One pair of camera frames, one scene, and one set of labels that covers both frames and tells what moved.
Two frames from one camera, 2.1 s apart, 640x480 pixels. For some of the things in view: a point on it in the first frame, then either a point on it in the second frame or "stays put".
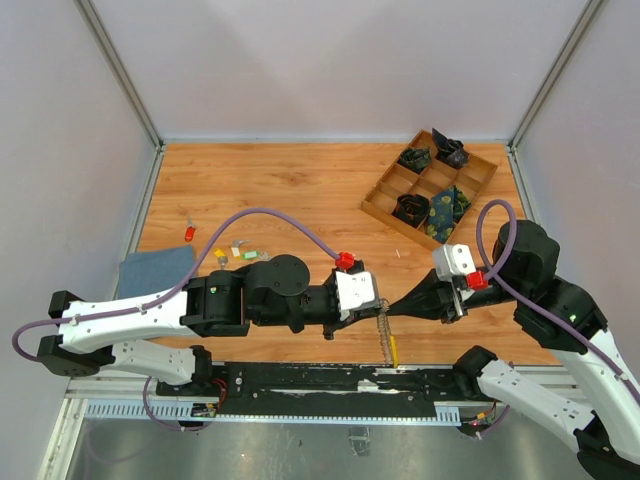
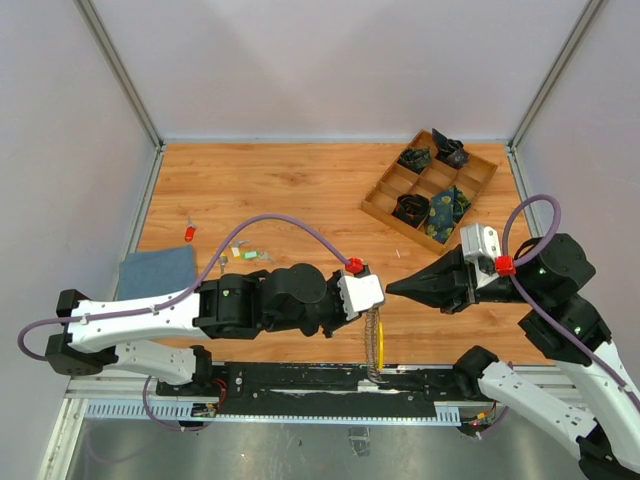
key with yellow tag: [222, 258] stays put
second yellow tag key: [236, 248] stays put
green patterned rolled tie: [416, 158] stays put
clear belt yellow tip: [388, 342] → [374, 339]
